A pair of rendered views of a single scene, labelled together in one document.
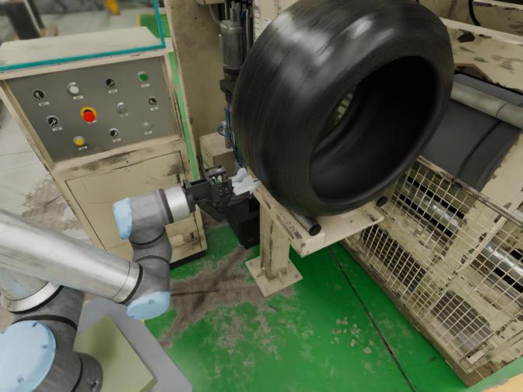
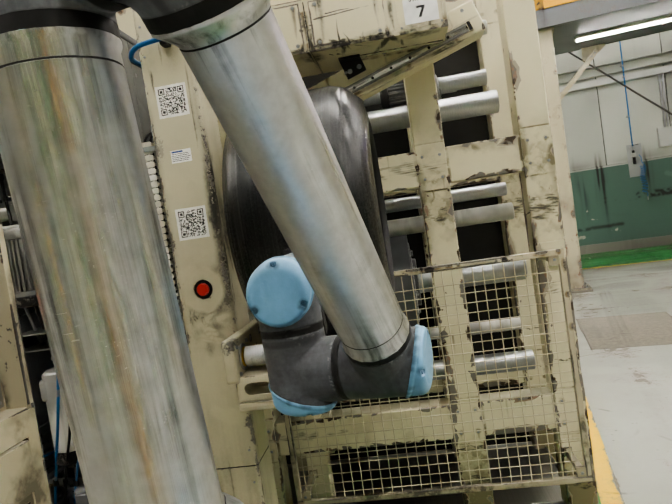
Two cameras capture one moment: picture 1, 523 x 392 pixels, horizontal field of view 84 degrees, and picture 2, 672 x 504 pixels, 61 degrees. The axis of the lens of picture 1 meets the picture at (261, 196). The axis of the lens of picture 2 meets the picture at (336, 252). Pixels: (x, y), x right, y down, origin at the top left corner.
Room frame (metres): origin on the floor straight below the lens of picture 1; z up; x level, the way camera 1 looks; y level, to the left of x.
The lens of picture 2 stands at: (-0.04, 0.91, 1.17)
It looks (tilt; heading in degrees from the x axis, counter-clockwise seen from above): 3 degrees down; 305
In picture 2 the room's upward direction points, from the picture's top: 9 degrees counter-clockwise
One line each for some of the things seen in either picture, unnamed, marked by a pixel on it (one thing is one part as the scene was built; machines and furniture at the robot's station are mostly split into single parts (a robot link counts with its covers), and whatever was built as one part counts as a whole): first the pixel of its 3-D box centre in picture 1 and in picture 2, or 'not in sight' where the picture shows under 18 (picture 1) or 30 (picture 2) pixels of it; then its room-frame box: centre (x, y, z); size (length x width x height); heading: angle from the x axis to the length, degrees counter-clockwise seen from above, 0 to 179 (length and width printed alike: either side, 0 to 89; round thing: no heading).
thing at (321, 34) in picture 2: not in sight; (338, 34); (0.85, -0.53, 1.71); 0.61 x 0.25 x 0.15; 28
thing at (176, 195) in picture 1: (177, 201); not in sight; (0.53, 0.21, 1.09); 0.10 x 0.05 x 0.09; 28
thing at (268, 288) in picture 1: (273, 269); not in sight; (1.04, -0.08, 0.02); 0.27 x 0.27 x 0.04; 28
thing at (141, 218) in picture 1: (142, 214); (286, 289); (0.49, 0.29, 1.09); 0.12 x 0.09 x 0.10; 118
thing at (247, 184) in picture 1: (247, 183); not in sight; (0.60, 0.04, 1.09); 0.09 x 0.03 x 0.06; 118
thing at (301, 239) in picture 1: (285, 209); (318, 376); (0.75, -0.09, 0.84); 0.36 x 0.09 x 0.06; 28
